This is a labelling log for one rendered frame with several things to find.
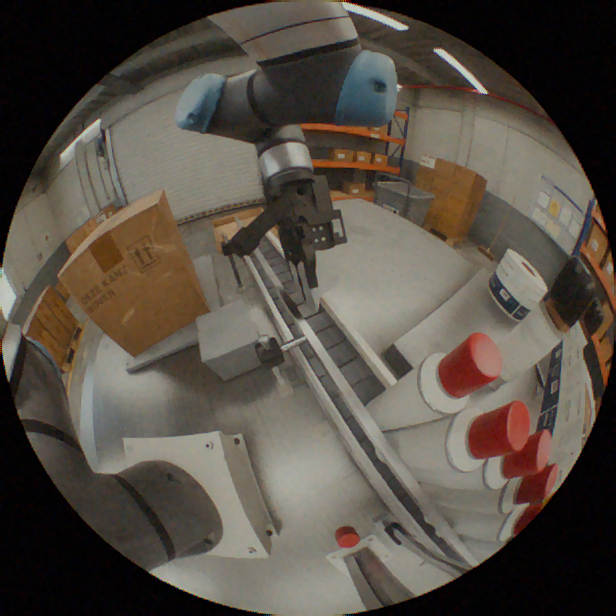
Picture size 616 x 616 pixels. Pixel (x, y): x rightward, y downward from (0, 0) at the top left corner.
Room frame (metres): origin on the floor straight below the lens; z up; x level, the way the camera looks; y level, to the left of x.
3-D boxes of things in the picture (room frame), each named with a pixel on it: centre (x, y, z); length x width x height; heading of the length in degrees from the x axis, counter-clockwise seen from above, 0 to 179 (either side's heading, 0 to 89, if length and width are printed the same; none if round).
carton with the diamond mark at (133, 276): (0.29, 0.42, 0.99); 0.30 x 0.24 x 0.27; 38
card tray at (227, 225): (0.73, 0.28, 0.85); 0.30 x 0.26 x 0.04; 29
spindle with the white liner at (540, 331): (0.06, -0.40, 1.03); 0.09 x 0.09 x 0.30
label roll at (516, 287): (0.28, -0.70, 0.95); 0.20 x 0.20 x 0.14
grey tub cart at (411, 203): (2.28, -1.24, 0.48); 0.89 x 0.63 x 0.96; 129
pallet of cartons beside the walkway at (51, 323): (0.06, 3.76, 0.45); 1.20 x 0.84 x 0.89; 111
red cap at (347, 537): (-0.18, -0.06, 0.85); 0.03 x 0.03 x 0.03
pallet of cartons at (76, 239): (2.03, 3.61, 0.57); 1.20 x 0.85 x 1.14; 22
